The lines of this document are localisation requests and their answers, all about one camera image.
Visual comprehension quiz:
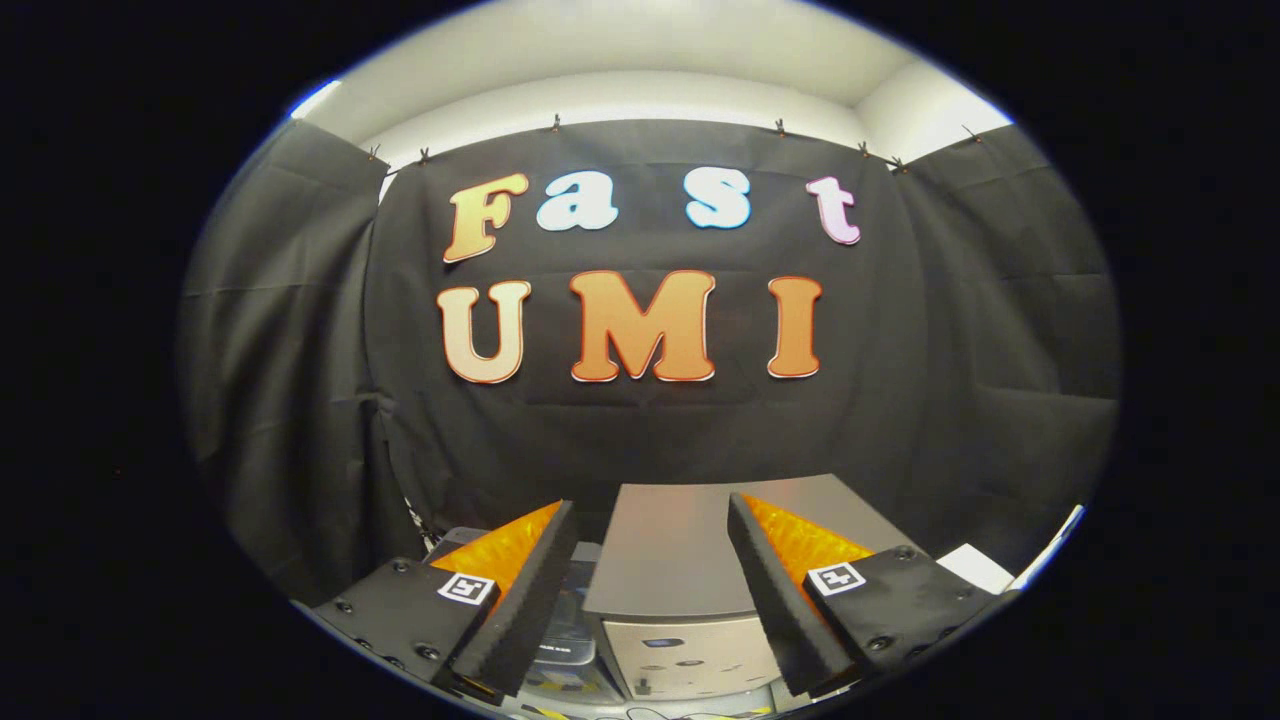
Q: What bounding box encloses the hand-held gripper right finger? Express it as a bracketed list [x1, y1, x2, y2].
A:
[725, 490, 1003, 700]

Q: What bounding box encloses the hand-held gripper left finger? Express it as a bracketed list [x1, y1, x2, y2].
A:
[310, 499, 582, 700]

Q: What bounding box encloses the grey washing machine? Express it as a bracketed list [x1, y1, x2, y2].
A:
[425, 525, 626, 711]

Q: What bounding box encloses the grey metal cabinet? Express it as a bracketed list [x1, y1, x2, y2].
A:
[583, 474, 917, 702]

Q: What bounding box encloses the white flat panel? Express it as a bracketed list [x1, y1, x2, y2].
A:
[938, 542, 1017, 597]

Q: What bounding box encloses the black backdrop cloth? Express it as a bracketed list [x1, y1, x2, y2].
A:
[180, 118, 1121, 601]

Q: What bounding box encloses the clear plastic object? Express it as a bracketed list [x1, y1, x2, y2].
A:
[1008, 504, 1087, 593]

